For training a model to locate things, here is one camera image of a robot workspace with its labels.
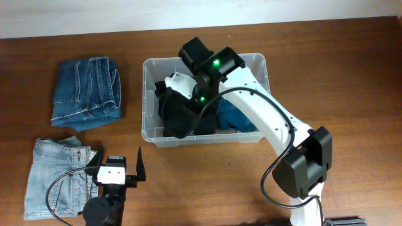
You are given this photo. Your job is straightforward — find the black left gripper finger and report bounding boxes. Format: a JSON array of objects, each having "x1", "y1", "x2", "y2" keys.
[
  {"x1": 136, "y1": 147, "x2": 146, "y2": 181},
  {"x1": 87, "y1": 146, "x2": 104, "y2": 167}
]

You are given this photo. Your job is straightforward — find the black garment with tape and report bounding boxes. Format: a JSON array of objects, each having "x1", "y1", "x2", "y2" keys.
[{"x1": 158, "y1": 91, "x2": 218, "y2": 137}]

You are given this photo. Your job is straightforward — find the teal blue shirt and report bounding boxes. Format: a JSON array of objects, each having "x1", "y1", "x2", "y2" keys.
[{"x1": 217, "y1": 98, "x2": 258, "y2": 132}]

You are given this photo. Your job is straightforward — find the light blue jeans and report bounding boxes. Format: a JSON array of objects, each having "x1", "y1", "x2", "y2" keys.
[{"x1": 24, "y1": 136, "x2": 99, "y2": 220}]

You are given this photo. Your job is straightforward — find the clear plastic storage bin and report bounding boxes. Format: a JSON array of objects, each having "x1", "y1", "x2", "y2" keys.
[{"x1": 141, "y1": 52, "x2": 277, "y2": 148}]

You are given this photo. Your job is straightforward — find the dark blue jeans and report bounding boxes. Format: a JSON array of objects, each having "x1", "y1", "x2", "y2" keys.
[{"x1": 51, "y1": 56, "x2": 122, "y2": 132}]

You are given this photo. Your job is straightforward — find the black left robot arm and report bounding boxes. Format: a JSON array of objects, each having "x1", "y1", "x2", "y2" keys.
[{"x1": 82, "y1": 148, "x2": 146, "y2": 226}]

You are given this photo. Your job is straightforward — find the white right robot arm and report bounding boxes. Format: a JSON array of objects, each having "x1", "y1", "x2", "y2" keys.
[{"x1": 178, "y1": 38, "x2": 332, "y2": 225}]

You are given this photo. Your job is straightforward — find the black left camera cable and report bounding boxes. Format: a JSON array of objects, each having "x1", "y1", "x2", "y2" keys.
[{"x1": 45, "y1": 166, "x2": 95, "y2": 226}]

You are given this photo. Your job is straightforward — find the black camera cable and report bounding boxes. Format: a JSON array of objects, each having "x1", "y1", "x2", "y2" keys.
[
  {"x1": 161, "y1": 87, "x2": 326, "y2": 226},
  {"x1": 45, "y1": 166, "x2": 95, "y2": 226}
]

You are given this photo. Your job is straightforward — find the black right camera cable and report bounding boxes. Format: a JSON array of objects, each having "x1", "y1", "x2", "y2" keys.
[{"x1": 161, "y1": 87, "x2": 326, "y2": 226}]

